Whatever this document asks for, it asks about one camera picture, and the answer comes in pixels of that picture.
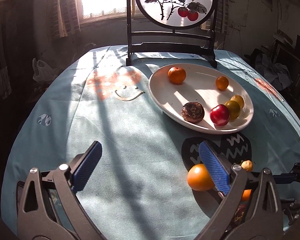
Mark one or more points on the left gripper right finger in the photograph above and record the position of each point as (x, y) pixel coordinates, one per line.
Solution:
(263, 216)

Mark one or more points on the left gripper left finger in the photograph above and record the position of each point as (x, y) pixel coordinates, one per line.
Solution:
(37, 216)

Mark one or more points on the orange tangerine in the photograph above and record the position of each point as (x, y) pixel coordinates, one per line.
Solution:
(246, 195)

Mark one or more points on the large yellow-orange orange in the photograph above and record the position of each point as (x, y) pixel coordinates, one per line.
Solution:
(198, 178)

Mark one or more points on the small orange kumquat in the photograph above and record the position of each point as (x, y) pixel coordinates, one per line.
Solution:
(234, 109)

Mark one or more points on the small yellow lemon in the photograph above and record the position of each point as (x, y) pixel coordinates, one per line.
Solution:
(239, 100)

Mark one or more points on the dark red plum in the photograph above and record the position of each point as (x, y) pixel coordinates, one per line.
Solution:
(220, 115)

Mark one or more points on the yellow-orange citrus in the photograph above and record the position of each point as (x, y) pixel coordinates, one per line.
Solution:
(222, 83)

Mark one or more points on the large dark wrinkled fruit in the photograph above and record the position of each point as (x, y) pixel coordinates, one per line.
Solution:
(192, 112)

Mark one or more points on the textured orange mandarin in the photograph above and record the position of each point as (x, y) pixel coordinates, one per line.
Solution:
(176, 75)

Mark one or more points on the small tan walnut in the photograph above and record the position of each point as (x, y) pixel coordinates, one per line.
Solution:
(247, 165)

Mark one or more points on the white round plate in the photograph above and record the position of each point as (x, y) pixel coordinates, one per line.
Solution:
(199, 86)

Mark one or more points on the white plastic bag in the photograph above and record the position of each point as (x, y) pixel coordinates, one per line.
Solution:
(42, 71)

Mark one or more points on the black framed painted screen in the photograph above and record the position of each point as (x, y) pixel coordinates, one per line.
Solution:
(188, 19)

